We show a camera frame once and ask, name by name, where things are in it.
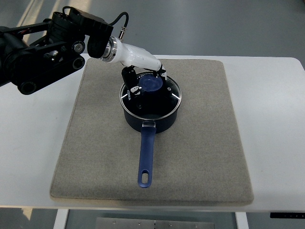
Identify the beige felt mat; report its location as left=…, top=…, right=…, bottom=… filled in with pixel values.
left=50, top=58, right=254, bottom=206

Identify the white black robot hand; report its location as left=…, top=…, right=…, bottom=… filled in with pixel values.
left=102, top=36, right=167, bottom=96

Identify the white table leg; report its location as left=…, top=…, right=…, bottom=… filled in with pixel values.
left=235, top=212, right=249, bottom=229
left=53, top=209, right=69, bottom=229

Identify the white table leg left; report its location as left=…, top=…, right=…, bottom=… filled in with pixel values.
left=53, top=209, right=69, bottom=229

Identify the glass lid with blue knob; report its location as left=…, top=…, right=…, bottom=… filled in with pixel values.
left=119, top=72, right=182, bottom=120

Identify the dark blue saucepan blue handle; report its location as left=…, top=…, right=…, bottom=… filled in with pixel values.
left=123, top=109, right=178, bottom=188

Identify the white table leg right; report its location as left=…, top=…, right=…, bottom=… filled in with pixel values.
left=235, top=212, right=249, bottom=229

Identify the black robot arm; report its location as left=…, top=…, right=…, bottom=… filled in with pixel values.
left=0, top=6, right=129, bottom=95

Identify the black table control panel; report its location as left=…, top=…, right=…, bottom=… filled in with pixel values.
left=270, top=212, right=305, bottom=219

